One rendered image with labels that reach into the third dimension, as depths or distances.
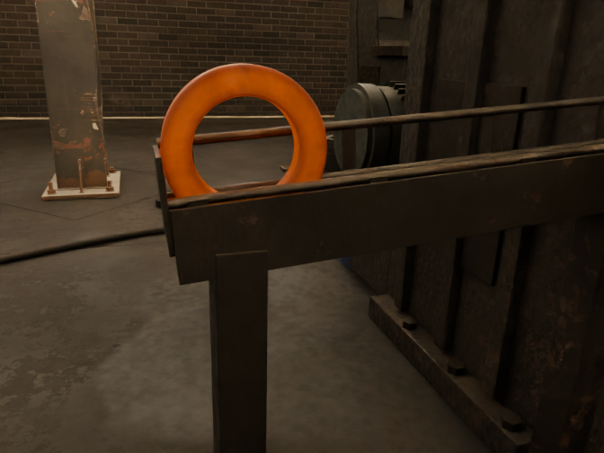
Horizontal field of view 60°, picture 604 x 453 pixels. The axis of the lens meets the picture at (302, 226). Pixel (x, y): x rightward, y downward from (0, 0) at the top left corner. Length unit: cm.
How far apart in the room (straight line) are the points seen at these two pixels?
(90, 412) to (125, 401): 8
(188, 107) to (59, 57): 254
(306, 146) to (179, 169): 14
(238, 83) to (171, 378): 95
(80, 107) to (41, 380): 191
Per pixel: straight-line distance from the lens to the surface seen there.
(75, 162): 314
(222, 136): 63
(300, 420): 124
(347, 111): 208
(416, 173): 63
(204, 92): 56
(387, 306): 159
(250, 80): 56
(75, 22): 308
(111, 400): 135
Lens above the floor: 77
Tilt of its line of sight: 18 degrees down
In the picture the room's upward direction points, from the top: 2 degrees clockwise
